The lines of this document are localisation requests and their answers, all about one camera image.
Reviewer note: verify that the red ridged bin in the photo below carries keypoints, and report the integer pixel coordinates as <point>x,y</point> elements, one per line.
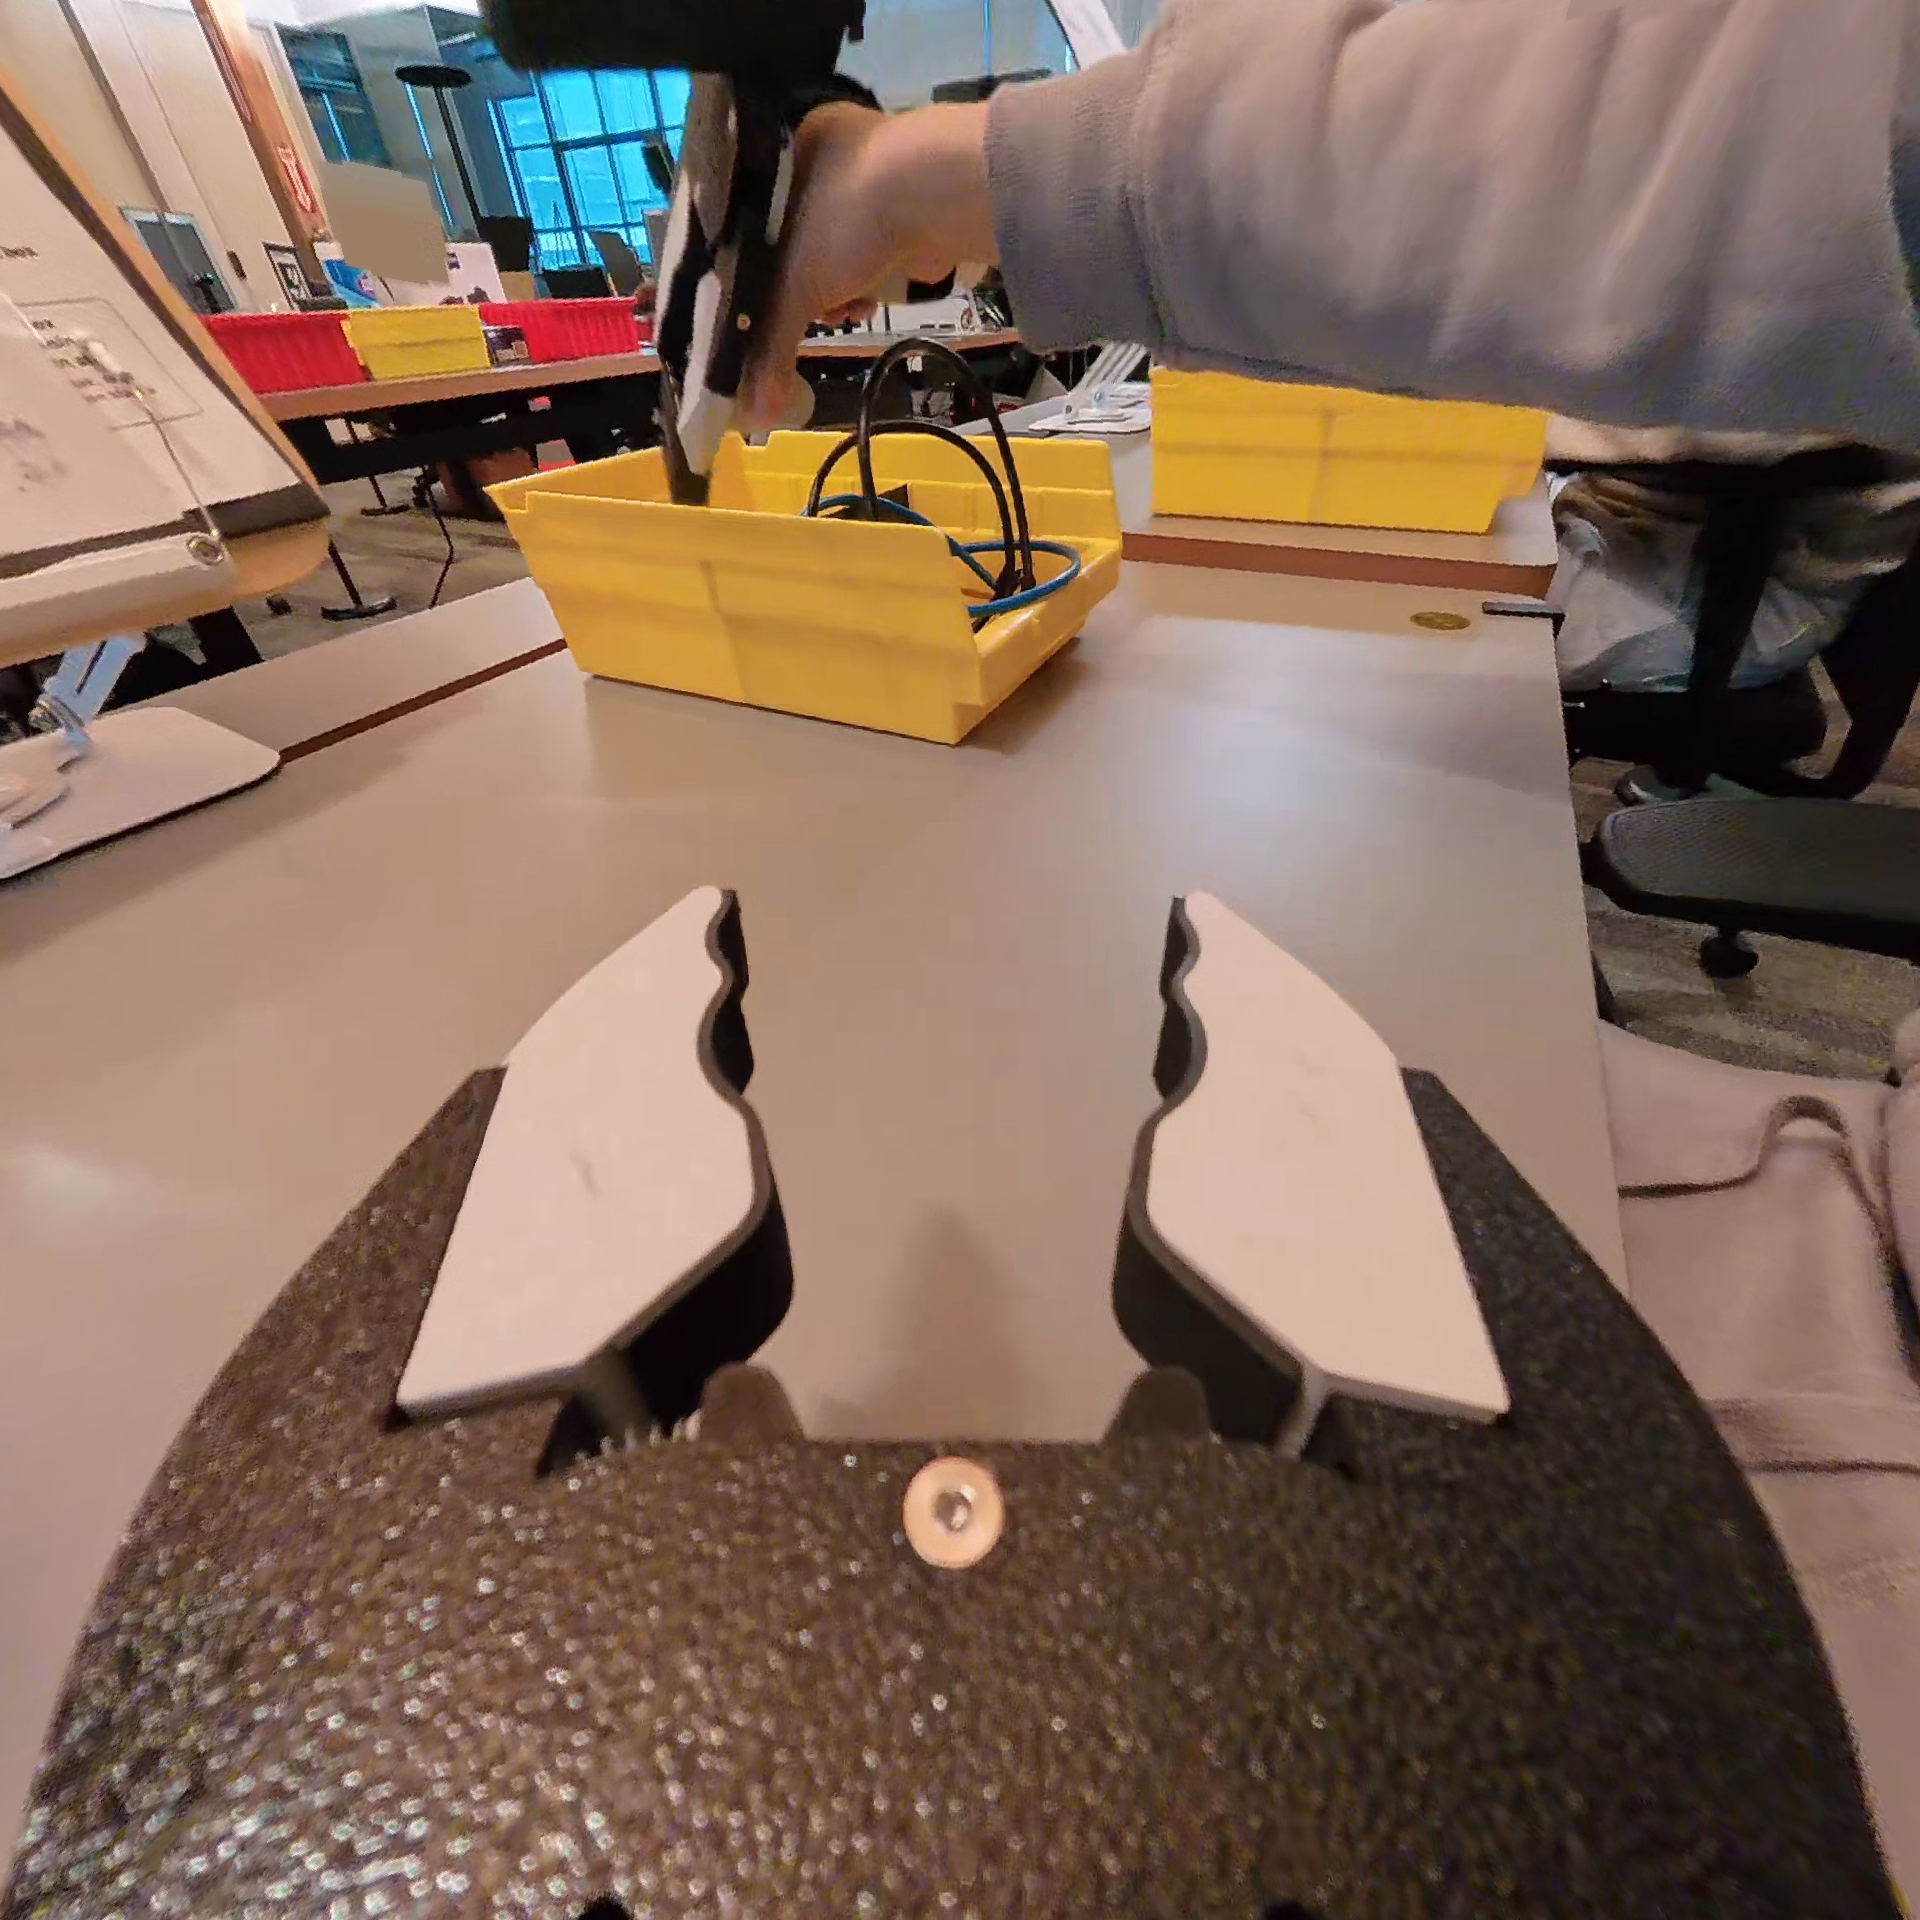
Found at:
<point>578,330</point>
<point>277,358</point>

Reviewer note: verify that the long work table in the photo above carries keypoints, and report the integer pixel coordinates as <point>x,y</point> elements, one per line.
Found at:
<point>450,395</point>

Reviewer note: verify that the grey desk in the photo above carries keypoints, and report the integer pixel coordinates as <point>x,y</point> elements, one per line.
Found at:
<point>1132,504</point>
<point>974,839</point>
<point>435,662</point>

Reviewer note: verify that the person's right hand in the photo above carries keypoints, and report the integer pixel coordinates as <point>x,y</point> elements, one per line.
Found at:
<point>885,211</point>

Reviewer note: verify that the yellow divided plastic bin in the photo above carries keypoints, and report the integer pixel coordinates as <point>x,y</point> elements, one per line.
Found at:
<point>809,630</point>

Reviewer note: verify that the white task sheet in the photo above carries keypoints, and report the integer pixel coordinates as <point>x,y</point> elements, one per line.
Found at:
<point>89,359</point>

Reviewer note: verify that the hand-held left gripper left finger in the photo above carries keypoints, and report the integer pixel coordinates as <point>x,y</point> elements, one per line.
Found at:
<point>600,1184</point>

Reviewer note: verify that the black floor lamp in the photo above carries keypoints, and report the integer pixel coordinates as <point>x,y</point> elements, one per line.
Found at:
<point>435,76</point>

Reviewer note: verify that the white plastic bag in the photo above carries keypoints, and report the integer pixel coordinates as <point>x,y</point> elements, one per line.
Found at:
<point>1620,599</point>

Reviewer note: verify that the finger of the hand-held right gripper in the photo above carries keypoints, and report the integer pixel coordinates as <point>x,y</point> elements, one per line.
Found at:
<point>677,300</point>
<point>726,300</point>

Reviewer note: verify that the small yellow bin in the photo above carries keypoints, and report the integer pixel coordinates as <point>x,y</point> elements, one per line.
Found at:
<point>417,341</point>

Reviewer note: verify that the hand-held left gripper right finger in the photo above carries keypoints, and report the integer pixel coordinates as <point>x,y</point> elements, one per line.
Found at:
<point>1306,1202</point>

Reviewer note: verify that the wooden document stand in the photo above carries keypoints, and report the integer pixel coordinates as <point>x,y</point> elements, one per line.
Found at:
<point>148,765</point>

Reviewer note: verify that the small dark box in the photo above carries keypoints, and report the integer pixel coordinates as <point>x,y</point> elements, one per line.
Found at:
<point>506,341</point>

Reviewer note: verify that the black office chair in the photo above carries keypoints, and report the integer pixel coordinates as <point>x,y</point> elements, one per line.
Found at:
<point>1756,870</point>

